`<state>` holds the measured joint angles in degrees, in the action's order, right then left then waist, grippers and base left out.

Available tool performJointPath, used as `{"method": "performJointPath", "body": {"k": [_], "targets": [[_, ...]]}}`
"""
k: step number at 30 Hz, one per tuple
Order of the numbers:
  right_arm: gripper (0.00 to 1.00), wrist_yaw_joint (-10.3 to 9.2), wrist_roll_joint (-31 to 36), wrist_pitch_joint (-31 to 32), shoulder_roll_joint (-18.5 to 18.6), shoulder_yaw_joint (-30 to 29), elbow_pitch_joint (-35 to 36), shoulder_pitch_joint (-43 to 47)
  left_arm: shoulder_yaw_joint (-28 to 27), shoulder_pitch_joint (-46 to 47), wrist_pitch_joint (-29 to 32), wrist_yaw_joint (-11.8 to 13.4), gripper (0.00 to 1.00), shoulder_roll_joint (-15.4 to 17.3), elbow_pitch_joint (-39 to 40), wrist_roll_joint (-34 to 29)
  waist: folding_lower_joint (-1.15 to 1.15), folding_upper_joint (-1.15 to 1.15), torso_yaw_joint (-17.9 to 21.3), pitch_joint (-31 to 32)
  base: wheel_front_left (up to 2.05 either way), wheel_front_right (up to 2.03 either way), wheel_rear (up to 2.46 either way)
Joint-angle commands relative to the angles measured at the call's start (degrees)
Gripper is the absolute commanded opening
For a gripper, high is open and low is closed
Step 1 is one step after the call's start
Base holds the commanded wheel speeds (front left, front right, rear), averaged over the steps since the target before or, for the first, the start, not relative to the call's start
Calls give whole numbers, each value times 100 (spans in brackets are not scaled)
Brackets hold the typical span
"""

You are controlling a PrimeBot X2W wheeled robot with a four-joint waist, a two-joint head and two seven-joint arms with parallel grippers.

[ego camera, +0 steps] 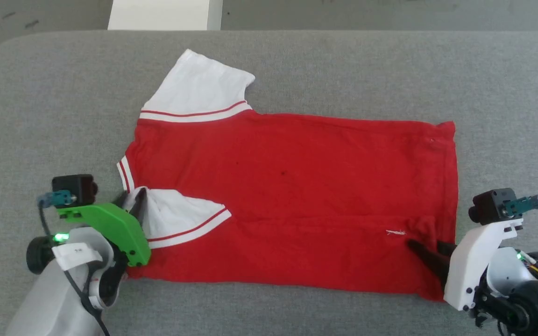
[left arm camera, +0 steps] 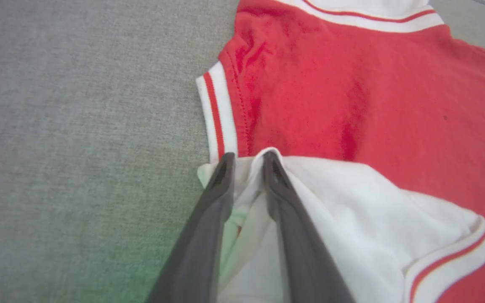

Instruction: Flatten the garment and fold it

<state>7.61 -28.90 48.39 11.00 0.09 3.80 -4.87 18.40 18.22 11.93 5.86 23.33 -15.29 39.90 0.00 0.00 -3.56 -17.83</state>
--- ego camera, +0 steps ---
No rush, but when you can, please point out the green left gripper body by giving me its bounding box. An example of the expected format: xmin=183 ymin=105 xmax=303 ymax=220
xmin=56 ymin=203 xmax=152 ymax=268

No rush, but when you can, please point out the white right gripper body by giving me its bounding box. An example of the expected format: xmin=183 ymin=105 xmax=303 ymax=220
xmin=443 ymin=217 xmax=524 ymax=312

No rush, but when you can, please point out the red and white shirt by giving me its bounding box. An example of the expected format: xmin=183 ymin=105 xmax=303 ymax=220
xmin=116 ymin=49 xmax=460 ymax=303

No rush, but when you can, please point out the white box cabinet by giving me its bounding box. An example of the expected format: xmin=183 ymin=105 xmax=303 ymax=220
xmin=107 ymin=0 xmax=224 ymax=31

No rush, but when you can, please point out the grey fabric sofa cushion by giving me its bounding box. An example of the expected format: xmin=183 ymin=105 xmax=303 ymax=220
xmin=0 ymin=30 xmax=538 ymax=336

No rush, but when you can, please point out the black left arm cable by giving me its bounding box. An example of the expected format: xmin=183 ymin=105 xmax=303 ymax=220
xmin=36 ymin=189 xmax=112 ymax=336

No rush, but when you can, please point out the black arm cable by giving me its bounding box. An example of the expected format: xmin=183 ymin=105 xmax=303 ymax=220
xmin=36 ymin=189 xmax=112 ymax=336
xmin=504 ymin=195 xmax=538 ymax=218

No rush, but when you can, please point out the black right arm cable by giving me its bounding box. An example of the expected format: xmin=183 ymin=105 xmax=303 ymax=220
xmin=504 ymin=195 xmax=538 ymax=218

